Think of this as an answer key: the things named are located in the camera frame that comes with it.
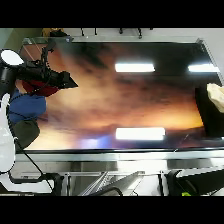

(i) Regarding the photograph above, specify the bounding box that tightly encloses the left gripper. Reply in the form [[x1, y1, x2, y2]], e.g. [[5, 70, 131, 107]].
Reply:
[[48, 70, 80, 90]]

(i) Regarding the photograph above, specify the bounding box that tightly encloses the white garment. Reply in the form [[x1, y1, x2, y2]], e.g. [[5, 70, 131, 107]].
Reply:
[[205, 82, 224, 114]]

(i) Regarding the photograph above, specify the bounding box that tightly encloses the red garment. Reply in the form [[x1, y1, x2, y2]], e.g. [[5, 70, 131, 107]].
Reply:
[[22, 79, 60, 98]]

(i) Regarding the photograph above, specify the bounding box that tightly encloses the blue garment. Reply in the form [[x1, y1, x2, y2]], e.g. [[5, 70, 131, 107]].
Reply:
[[8, 89, 48, 126]]

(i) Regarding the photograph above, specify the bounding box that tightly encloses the dark garment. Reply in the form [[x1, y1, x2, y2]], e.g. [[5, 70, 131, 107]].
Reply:
[[13, 119, 42, 150]]

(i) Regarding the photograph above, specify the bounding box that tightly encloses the silver frame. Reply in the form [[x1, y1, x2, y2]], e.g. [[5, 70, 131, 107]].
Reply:
[[14, 34, 224, 197]]

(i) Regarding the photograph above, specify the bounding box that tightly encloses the black cable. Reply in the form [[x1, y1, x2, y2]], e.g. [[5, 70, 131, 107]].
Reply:
[[4, 89, 56, 193]]

